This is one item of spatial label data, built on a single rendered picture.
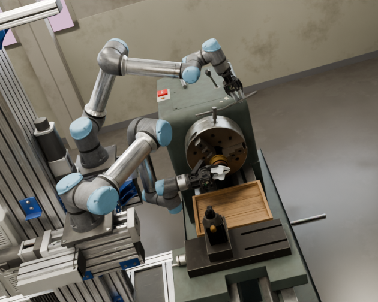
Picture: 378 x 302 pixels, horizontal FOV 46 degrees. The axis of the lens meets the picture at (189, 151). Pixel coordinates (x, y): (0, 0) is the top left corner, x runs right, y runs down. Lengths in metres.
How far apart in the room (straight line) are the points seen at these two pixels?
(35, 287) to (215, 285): 0.75
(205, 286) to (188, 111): 0.95
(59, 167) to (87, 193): 0.37
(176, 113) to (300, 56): 3.04
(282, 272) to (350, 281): 1.20
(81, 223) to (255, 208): 0.82
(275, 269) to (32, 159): 1.11
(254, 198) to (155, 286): 1.00
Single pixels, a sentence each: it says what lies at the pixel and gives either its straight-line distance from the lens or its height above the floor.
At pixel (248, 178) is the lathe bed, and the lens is 2.44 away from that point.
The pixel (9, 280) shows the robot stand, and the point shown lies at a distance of 2.44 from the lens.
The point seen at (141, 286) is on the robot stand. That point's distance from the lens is 2.99.
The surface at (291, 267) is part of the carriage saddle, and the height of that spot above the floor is 0.92.
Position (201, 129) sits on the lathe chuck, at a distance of 2.23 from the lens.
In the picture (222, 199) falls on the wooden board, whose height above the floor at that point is 0.89.
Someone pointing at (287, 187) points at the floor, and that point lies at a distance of 3.71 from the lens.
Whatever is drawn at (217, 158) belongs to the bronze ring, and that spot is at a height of 1.12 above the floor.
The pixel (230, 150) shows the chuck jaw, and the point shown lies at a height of 1.10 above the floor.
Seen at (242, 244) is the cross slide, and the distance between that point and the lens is 1.93.
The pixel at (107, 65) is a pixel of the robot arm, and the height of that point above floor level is 1.67.
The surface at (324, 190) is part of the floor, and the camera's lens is 3.64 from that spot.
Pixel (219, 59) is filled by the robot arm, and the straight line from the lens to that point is 2.13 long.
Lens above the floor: 2.33
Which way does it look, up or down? 32 degrees down
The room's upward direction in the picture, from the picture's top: 17 degrees counter-clockwise
